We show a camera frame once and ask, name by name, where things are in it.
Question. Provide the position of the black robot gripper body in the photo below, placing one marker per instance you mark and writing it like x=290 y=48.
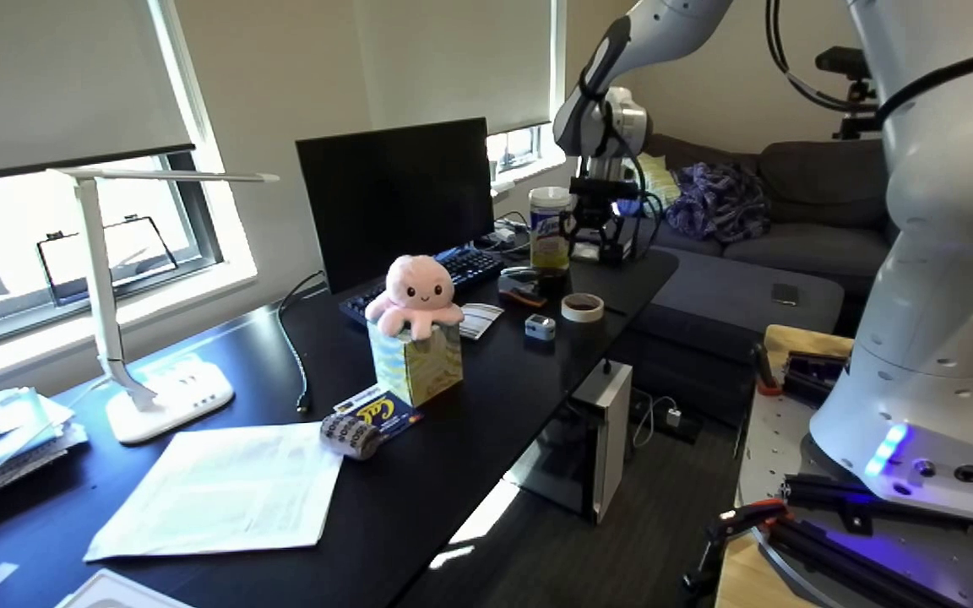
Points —
x=610 y=196

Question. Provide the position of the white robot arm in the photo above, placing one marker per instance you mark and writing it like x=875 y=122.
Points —
x=898 y=412

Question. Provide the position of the white wipes canister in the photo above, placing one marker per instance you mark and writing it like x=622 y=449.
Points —
x=548 y=227

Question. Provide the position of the small blue white device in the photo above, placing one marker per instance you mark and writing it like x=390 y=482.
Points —
x=538 y=328

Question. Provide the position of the purple blanket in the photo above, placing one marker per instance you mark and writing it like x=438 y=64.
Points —
x=718 y=203

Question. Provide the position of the grey sofa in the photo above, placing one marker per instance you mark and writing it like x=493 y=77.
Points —
x=806 y=260

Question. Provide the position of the black computer monitor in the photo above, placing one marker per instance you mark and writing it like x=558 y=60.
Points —
x=395 y=189

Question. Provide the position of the pink plush octopus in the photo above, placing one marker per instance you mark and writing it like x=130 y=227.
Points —
x=416 y=298

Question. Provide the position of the yellow green cardboard box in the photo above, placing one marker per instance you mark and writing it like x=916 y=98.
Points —
x=416 y=369

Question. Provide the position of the grey desktop computer tower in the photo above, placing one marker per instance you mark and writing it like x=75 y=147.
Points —
x=579 y=457

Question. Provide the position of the blue battery pack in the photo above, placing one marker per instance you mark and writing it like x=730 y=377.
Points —
x=364 y=420

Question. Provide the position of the white paper sheet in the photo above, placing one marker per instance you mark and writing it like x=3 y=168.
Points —
x=225 y=490

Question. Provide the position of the stack of blue papers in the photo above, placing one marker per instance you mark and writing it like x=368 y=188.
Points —
x=34 y=430

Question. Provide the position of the black camera on tripod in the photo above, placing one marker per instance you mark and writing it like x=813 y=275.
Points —
x=849 y=61

